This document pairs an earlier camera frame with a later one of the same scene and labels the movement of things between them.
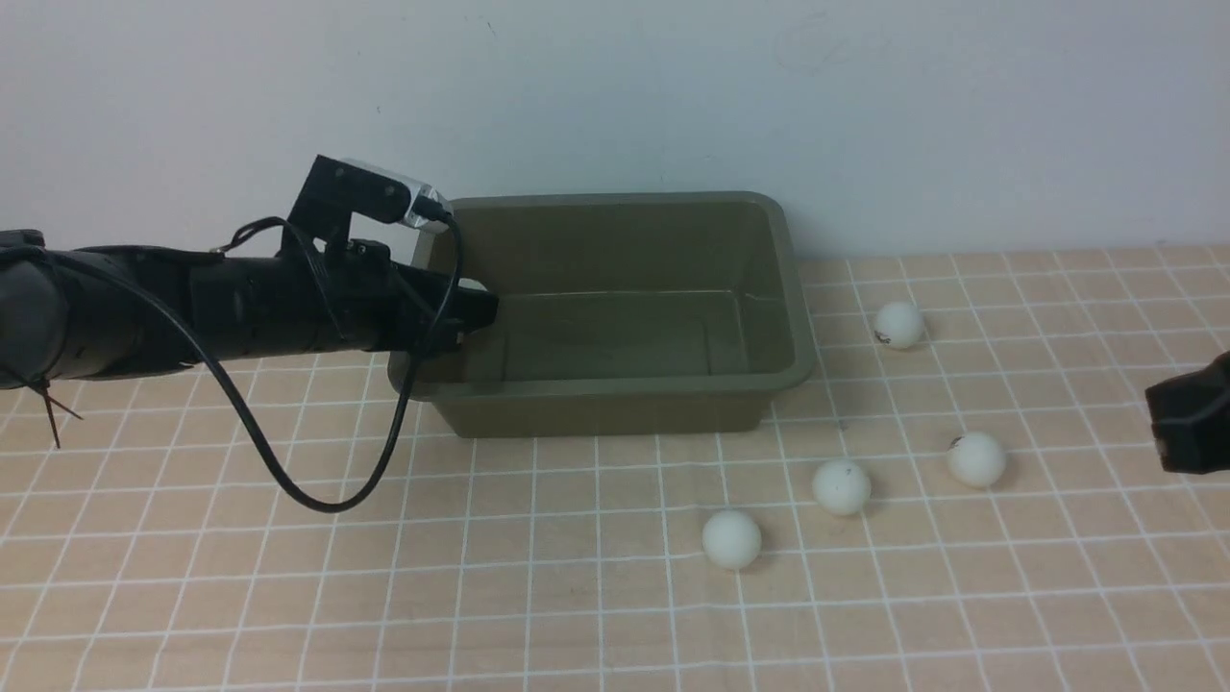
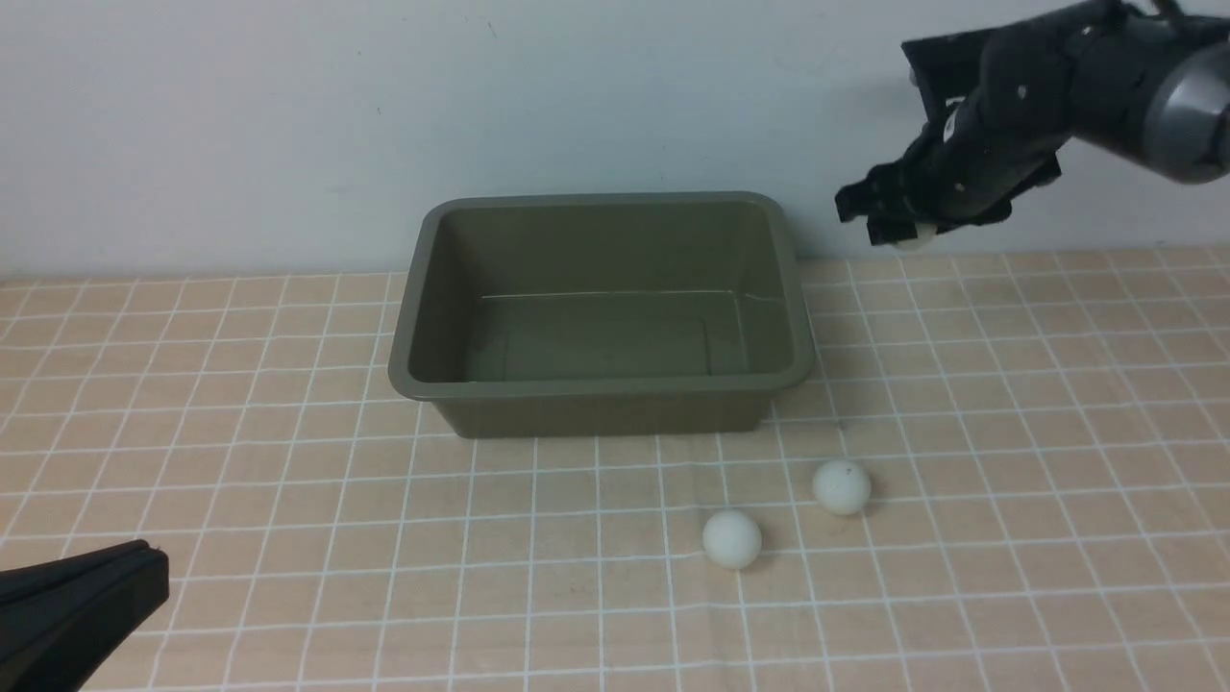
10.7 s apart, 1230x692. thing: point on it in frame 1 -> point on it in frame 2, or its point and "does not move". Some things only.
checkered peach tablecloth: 971,496 does not move
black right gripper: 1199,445 -> 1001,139
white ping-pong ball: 900,322 -> 924,232
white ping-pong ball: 731,538 does not move
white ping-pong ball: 842,487 does not move
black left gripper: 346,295 -> 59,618
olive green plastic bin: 623,315 does not move
